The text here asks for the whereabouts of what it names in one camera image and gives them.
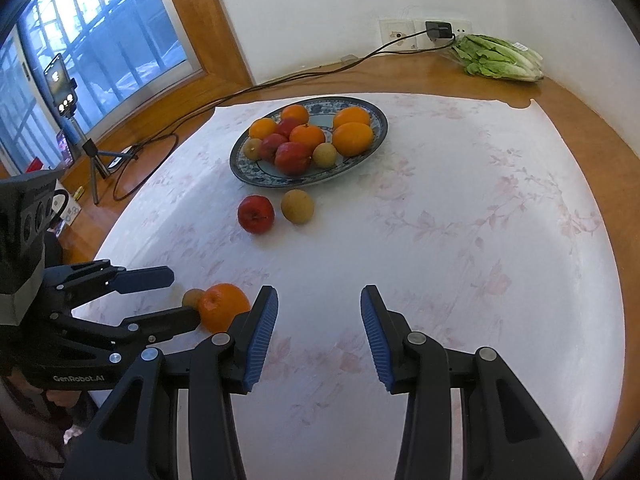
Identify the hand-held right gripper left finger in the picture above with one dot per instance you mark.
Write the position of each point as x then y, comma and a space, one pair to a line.
262, 340

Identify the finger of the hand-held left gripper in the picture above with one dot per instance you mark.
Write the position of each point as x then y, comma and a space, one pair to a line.
165, 321
145, 279

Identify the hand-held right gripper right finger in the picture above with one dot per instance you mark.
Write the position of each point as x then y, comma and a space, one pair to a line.
374, 345

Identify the orange tangerine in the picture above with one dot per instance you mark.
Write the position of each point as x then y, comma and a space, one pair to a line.
223, 307
306, 138
263, 128

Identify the tan longan fruit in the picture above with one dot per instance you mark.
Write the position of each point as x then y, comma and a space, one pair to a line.
323, 155
297, 205
191, 297
251, 149

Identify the blue patterned ceramic plate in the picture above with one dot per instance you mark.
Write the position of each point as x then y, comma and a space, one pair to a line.
360, 156

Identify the large yellow-orange orange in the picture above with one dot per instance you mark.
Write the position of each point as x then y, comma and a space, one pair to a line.
353, 140
351, 117

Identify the large red apple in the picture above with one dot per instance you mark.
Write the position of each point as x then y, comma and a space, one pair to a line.
287, 126

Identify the white cardboard box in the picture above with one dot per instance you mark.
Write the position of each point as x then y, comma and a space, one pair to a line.
71, 212

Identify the small red object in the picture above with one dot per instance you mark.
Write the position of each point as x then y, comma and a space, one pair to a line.
35, 165

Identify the smartphone with purple screen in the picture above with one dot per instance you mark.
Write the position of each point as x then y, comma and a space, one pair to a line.
63, 147

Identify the grey phone tripod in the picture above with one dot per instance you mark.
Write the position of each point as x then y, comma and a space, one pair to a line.
90, 152

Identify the white floral tablecloth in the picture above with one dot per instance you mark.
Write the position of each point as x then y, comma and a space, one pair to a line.
425, 235

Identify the small red apple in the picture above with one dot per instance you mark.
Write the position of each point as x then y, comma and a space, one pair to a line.
256, 214

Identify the person's pink clothing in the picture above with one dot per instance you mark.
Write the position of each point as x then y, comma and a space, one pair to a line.
45, 425

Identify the black smartphone on tripod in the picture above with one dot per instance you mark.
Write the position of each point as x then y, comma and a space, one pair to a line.
56, 80

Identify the deep orange round orange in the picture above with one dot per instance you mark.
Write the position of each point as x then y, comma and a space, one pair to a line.
295, 112

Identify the glass window pane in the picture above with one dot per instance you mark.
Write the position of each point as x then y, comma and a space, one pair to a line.
125, 25

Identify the bagged green lettuce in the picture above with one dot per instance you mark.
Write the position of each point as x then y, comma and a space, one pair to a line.
495, 57

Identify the black power adapter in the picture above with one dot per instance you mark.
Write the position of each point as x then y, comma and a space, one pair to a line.
439, 29

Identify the wooden window frame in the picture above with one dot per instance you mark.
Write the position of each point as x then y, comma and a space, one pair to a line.
215, 25

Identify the white coaxial wall outlet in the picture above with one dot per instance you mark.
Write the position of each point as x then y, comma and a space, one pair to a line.
396, 34

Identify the white power wall socket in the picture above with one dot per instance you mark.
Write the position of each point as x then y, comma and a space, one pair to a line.
462, 30

